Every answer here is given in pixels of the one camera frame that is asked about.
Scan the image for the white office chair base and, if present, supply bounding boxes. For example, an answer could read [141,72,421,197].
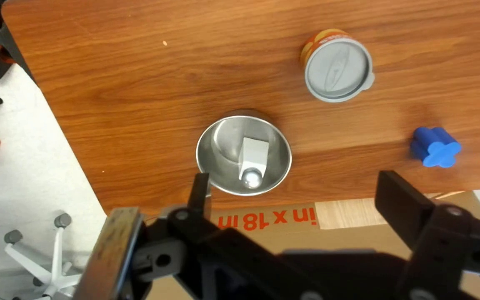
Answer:
[3,210,94,300]

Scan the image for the silver metal bowl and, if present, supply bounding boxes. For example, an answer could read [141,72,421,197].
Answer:
[194,113,294,198]

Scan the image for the blue plastic block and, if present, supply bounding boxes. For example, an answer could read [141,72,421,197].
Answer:
[408,125,463,170]

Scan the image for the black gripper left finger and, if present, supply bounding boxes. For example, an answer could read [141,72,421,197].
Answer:
[184,172,219,235]

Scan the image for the brown cardboard box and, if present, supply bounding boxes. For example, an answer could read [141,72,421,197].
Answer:
[144,188,480,300]

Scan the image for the yellow can with grey lid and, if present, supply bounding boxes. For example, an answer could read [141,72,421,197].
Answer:
[298,28,376,105]

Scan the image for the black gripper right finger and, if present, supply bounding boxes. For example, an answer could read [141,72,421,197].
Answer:
[374,168,478,300]

